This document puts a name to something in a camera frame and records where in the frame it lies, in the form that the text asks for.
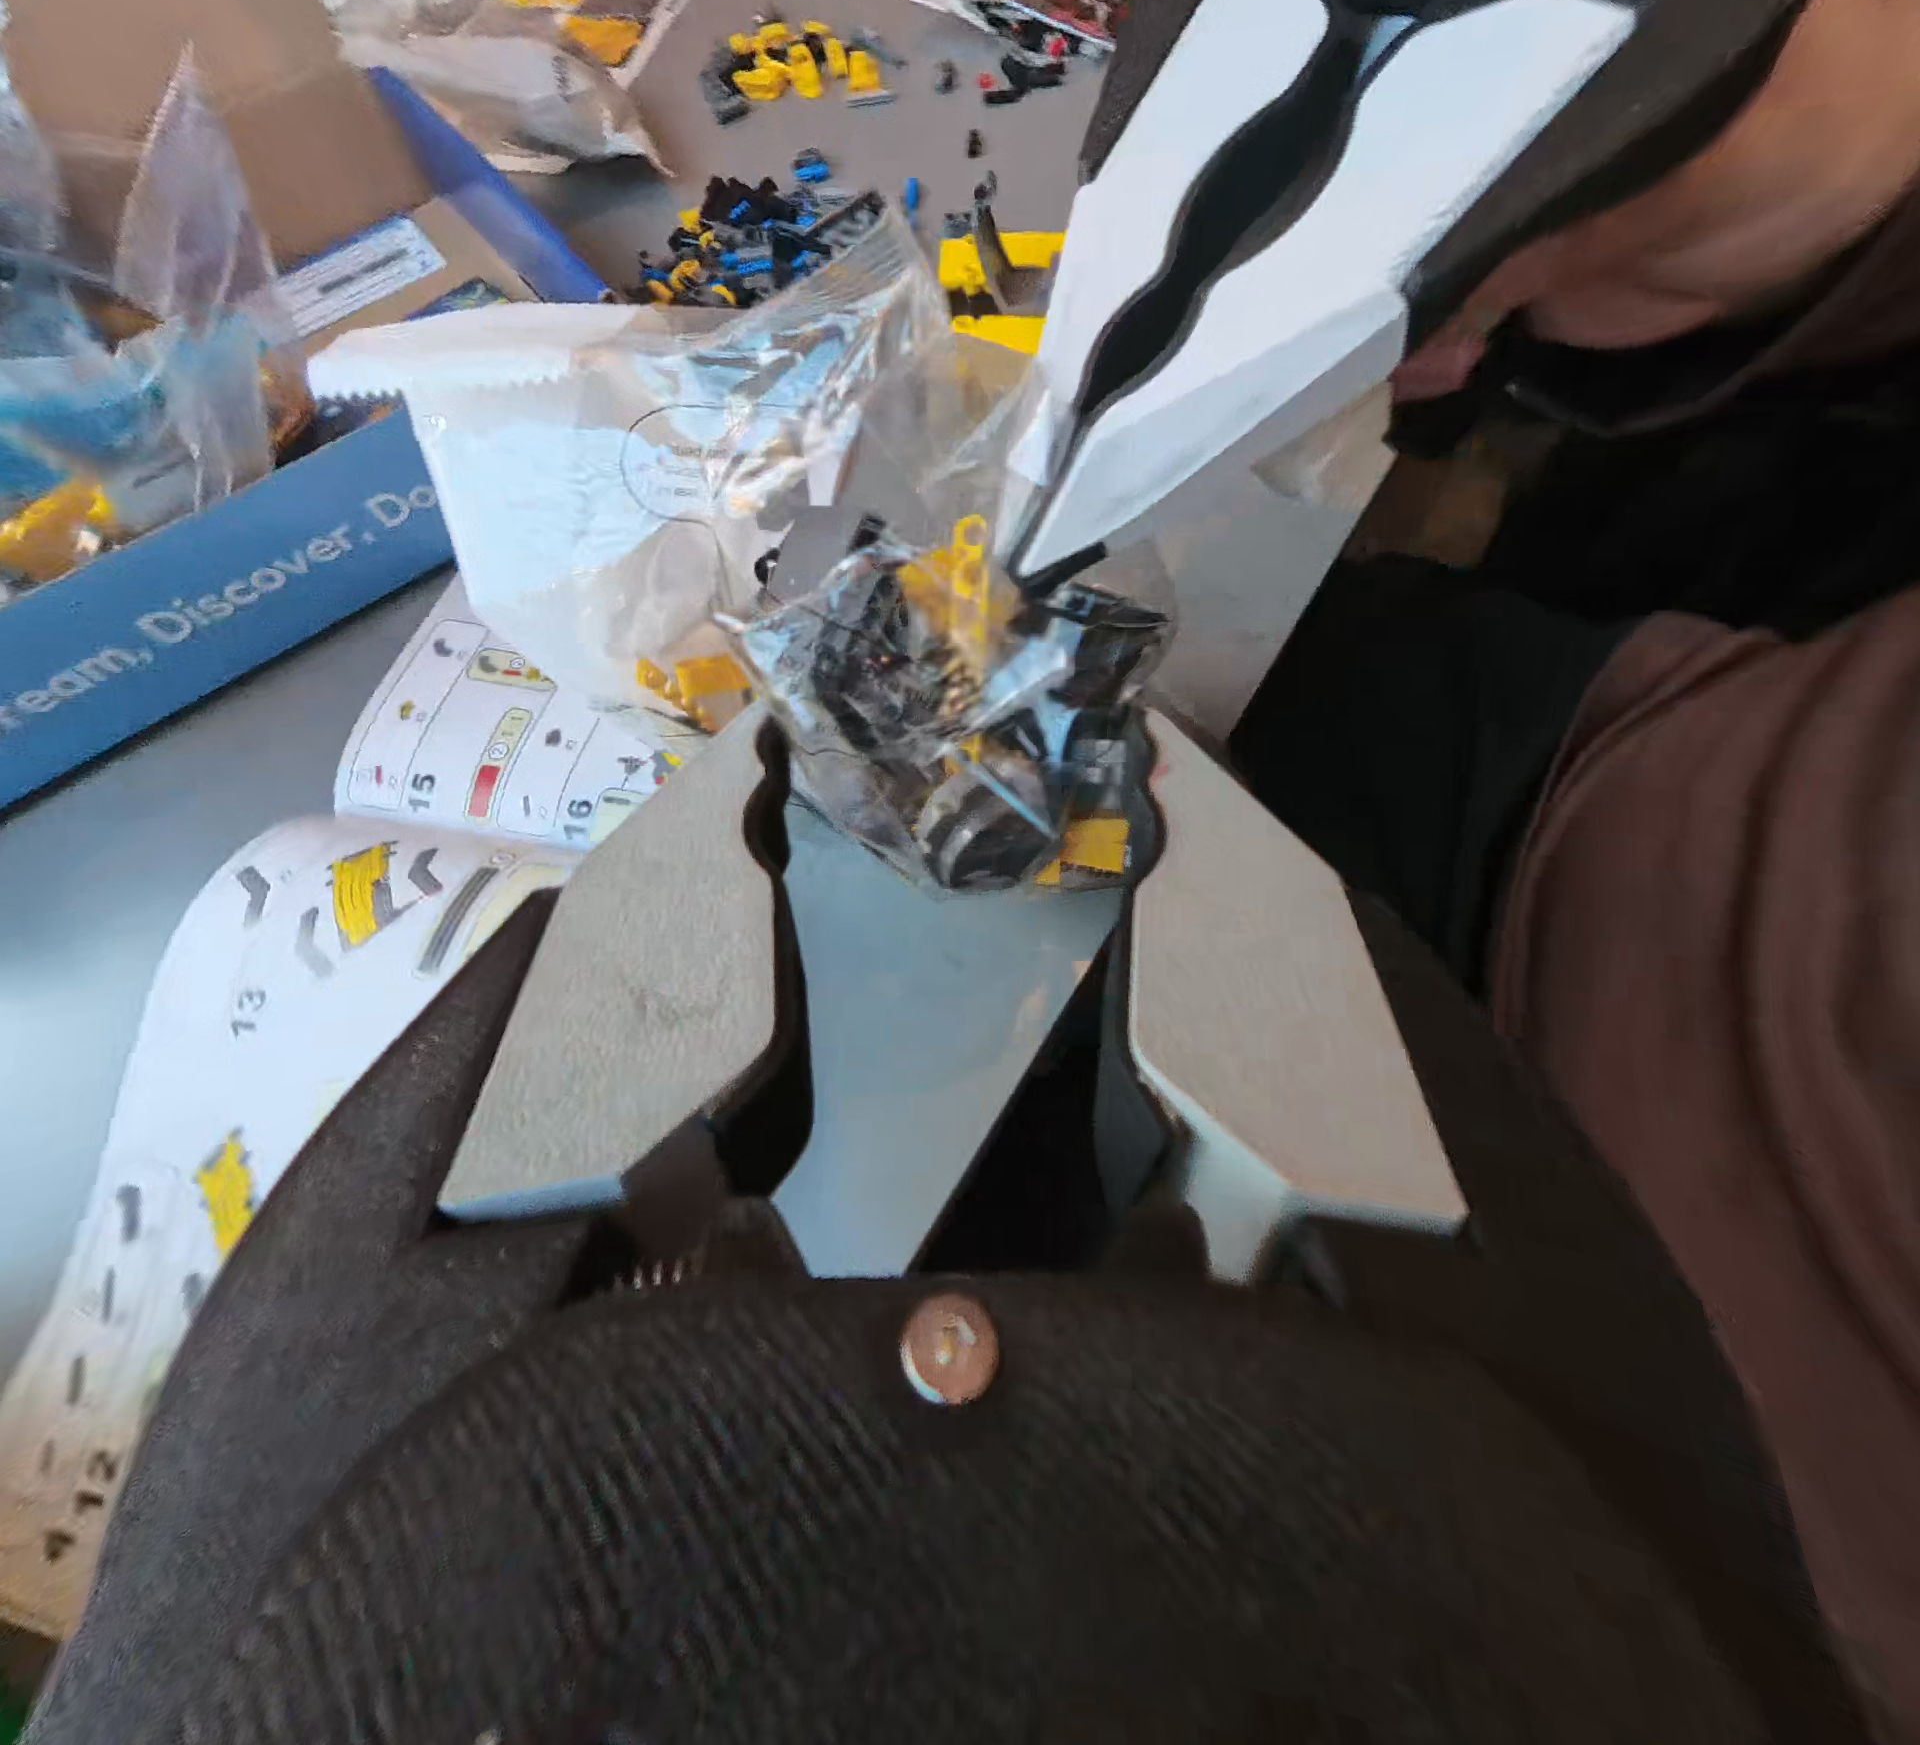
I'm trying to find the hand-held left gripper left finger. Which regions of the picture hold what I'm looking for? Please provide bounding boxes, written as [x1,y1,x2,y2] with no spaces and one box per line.
[441,712,818,1238]

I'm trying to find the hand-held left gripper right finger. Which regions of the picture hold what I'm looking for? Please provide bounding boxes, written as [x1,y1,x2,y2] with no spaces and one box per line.
[1094,712,1473,1290]

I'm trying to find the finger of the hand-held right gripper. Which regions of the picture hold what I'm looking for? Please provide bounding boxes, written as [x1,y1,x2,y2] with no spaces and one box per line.
[1013,0,1643,583]
[1008,0,1343,482]

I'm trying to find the yellow black brick vehicle model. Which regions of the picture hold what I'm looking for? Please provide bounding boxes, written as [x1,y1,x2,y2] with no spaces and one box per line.
[934,170,1071,361]

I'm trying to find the clear bag of wheel parts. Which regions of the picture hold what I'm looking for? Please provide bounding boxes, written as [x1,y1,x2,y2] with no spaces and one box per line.
[310,275,1179,899]

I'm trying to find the grey desk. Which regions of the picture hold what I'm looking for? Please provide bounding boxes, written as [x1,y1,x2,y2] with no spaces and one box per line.
[0,0,1414,1388]

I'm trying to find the person's right hand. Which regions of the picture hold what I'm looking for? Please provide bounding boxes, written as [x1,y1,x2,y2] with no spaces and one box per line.
[1390,0,1920,404]

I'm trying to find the building instruction booklet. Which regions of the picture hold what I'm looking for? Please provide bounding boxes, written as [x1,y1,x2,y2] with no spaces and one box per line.
[0,575,768,1650]

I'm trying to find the cluster of yellow bricks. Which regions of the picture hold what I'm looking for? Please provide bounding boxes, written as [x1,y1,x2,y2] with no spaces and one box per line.
[703,13,907,126]

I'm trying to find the pile of small bricks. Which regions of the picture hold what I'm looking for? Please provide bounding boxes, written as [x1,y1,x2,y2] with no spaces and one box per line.
[608,150,931,312]

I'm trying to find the blue cardboard box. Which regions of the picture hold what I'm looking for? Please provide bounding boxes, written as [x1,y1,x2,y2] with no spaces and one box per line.
[0,72,608,817]

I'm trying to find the sticker sheet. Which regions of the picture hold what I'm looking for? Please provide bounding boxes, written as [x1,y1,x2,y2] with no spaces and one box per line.
[310,0,703,180]

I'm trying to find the clear plastic bag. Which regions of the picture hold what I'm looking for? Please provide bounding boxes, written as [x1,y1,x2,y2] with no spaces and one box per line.
[0,6,310,578]

